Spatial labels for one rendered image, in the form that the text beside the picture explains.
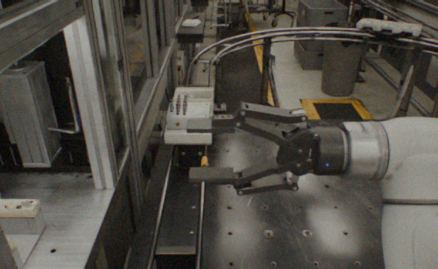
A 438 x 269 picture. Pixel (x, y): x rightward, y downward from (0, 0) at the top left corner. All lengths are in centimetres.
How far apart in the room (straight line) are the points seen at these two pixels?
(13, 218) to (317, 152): 56
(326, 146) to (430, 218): 17
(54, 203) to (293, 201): 69
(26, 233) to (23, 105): 28
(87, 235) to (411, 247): 56
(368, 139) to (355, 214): 64
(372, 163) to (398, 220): 9
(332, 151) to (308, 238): 56
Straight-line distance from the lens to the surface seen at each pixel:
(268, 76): 253
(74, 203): 87
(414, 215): 60
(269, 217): 114
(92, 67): 76
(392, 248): 62
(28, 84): 89
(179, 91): 143
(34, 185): 96
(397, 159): 59
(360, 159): 57
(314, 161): 59
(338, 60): 358
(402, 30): 266
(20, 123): 95
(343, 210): 121
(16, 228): 82
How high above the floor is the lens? 143
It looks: 29 degrees down
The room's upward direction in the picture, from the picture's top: straight up
